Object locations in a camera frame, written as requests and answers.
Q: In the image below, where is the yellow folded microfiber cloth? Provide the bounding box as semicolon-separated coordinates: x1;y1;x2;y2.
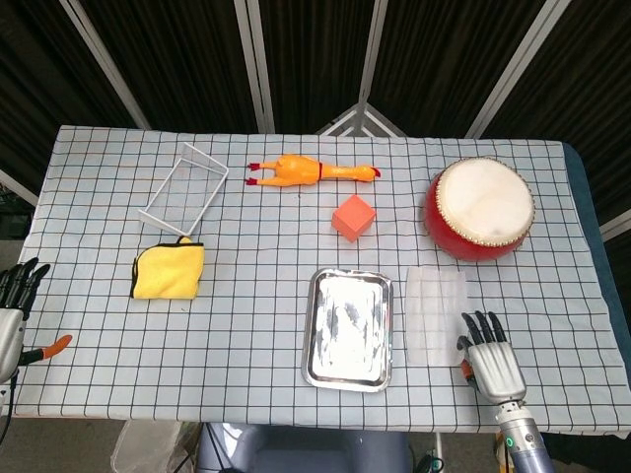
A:
129;236;206;301

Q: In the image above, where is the clear plastic sheet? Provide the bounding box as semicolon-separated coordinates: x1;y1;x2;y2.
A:
404;266;468;368

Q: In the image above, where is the red drum with white skin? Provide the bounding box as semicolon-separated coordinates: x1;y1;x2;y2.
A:
424;156;536;263

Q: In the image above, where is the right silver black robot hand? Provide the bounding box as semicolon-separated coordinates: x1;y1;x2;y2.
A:
456;310;527;406

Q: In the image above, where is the orange foam cube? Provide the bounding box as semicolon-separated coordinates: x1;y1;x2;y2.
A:
331;194;378;243

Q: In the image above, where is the silver metal tray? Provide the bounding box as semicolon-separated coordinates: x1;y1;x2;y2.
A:
301;268;394;394

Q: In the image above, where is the black cable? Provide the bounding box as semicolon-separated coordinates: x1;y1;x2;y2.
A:
0;372;19;442

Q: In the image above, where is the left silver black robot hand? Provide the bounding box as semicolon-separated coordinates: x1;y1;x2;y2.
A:
0;256;74;383

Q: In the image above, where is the white wire basket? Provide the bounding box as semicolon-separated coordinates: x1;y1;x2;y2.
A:
137;141;230;237

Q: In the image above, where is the white metal frame stand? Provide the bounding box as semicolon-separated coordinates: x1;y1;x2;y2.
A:
315;101;406;138

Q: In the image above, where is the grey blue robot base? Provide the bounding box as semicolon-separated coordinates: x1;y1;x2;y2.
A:
195;422;413;473

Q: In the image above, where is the blue white checkered tablecloth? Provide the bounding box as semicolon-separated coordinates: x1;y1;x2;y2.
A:
8;124;631;435

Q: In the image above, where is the yellow rubber chicken toy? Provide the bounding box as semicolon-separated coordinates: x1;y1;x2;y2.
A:
245;153;383;188

